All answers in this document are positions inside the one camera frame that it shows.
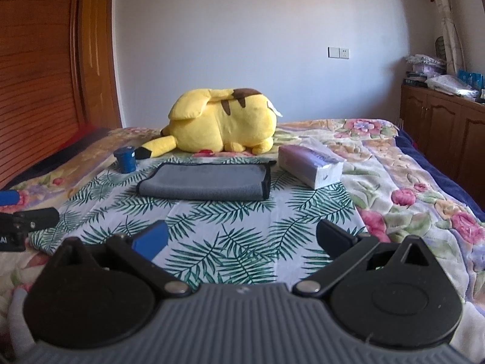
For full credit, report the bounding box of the purple and grey towel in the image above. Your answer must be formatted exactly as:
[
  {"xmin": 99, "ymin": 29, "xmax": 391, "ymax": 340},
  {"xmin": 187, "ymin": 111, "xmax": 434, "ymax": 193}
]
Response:
[{"xmin": 136, "ymin": 161, "xmax": 275, "ymax": 201}]

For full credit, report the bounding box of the blue plastic cup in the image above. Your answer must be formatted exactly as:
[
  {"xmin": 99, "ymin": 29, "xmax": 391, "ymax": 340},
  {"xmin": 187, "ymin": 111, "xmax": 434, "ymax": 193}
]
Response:
[{"xmin": 113, "ymin": 146, "xmax": 136, "ymax": 174}]

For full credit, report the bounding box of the red and dark blanket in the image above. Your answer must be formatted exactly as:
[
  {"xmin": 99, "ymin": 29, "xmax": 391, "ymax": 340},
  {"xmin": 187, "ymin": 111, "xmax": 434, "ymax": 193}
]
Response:
[{"xmin": 2, "ymin": 124, "xmax": 110, "ymax": 189}]

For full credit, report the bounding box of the yellow Pikachu plush toy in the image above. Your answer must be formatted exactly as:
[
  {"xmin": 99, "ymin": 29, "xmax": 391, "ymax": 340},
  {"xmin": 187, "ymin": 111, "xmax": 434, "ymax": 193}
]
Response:
[{"xmin": 135, "ymin": 88, "xmax": 282, "ymax": 160}]

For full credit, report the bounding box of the wooden wardrobe door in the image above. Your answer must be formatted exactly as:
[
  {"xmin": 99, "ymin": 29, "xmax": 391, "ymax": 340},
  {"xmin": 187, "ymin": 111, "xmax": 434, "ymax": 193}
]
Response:
[{"xmin": 1, "ymin": 0, "xmax": 122, "ymax": 185}]

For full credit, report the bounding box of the wooden side cabinet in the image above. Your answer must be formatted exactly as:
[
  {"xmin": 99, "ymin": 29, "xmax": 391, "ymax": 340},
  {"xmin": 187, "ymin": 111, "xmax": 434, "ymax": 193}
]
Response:
[{"xmin": 400, "ymin": 85, "xmax": 484, "ymax": 211}]

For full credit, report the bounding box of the clutter pile on cabinet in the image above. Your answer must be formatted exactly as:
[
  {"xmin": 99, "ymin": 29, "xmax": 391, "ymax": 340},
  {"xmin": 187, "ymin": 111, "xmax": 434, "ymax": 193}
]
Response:
[{"xmin": 403, "ymin": 36, "xmax": 484, "ymax": 104}]

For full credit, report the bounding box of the floral window curtain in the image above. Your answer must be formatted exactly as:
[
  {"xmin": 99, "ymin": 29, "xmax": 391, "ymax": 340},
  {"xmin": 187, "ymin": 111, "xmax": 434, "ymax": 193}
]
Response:
[{"xmin": 435, "ymin": 0, "xmax": 465, "ymax": 76}]

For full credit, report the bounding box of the white wall switch socket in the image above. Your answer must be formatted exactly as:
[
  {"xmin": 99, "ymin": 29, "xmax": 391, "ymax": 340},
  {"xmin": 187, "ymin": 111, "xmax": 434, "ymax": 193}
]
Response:
[{"xmin": 328, "ymin": 47, "xmax": 350, "ymax": 59}]

